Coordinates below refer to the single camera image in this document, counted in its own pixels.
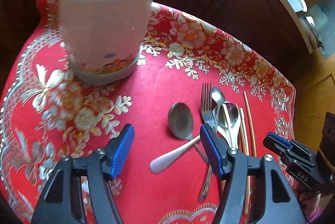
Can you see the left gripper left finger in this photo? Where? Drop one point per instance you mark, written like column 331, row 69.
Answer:
column 61, row 200

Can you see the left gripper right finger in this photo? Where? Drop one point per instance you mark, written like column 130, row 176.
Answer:
column 273, row 199

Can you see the dark brown chopstick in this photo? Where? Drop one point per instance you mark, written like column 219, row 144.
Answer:
column 239, row 135

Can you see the light beige chopstick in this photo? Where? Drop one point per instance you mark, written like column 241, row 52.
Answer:
column 247, row 195

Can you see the white ceramic spoon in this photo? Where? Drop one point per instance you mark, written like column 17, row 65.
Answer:
column 233, row 121

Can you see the steel spoon white handle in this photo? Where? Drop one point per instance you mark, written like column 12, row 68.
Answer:
column 161, row 163

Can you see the wood-handled steel fork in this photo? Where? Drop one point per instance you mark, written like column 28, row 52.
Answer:
column 207, row 116

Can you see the small steel teaspoon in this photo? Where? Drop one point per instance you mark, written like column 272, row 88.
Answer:
column 218, row 96

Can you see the brown wooden chopstick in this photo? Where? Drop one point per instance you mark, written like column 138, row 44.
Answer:
column 251, row 127

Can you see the person's right hand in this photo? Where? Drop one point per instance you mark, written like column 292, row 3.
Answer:
column 310, row 204

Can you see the steel pot on counter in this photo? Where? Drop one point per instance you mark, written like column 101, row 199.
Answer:
column 310, row 28

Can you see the red floral tablecloth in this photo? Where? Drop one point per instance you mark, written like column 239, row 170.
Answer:
column 46, row 112

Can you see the white steel utensil jar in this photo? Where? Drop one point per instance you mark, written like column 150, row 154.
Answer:
column 103, row 38

